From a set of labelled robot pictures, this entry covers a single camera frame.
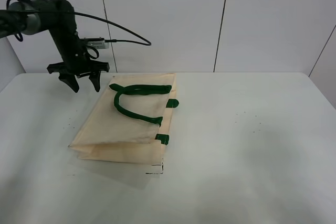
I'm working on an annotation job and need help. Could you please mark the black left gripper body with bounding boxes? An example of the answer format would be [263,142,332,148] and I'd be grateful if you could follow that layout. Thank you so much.
[47,48,109,77]

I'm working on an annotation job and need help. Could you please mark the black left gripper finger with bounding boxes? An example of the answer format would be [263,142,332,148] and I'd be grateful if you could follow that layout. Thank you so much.
[58,73,79,93]
[89,71,101,92]

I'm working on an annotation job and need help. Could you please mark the white linen bag green handles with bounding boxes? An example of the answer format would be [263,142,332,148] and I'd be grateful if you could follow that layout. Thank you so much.
[69,73,177,166]

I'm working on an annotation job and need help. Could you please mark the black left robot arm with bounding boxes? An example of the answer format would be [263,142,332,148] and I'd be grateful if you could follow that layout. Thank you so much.
[1,0,110,92]

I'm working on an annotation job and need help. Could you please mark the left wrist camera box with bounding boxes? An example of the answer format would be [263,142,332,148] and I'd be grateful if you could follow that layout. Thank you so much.
[80,37,109,50]

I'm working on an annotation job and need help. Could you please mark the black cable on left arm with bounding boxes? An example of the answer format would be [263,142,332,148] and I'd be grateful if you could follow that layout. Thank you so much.
[6,0,152,59]

